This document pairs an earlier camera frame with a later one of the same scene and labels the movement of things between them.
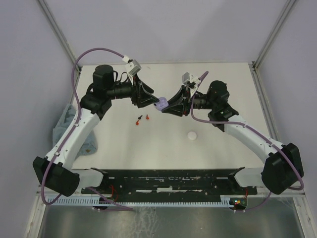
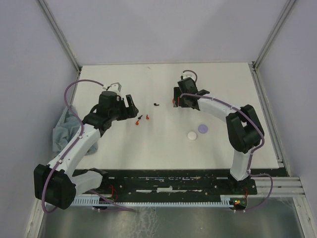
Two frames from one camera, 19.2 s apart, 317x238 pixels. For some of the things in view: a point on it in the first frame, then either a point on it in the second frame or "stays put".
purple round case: x=163 y=103 -> x=202 y=129
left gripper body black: x=135 y=96 -> x=127 y=112
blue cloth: x=88 y=146 stays put
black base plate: x=168 y=183 stays put
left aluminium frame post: x=59 y=32 stays put
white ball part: x=191 y=135 stays put
